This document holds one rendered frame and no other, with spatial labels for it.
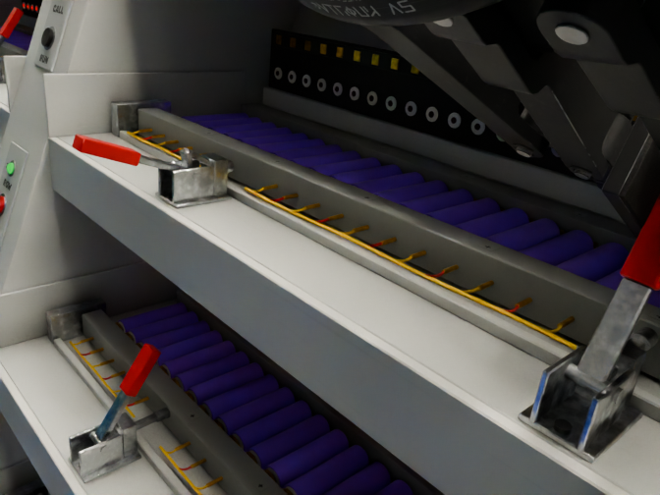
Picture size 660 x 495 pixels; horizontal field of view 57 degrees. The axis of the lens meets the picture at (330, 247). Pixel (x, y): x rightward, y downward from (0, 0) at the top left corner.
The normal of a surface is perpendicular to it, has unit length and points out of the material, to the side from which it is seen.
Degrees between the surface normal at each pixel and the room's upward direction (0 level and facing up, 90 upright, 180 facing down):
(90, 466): 90
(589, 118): 90
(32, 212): 90
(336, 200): 111
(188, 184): 90
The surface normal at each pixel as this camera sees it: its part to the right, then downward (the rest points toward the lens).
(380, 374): -0.73, 0.20
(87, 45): 0.67, 0.35
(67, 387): 0.10, -0.91
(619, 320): -0.61, -0.25
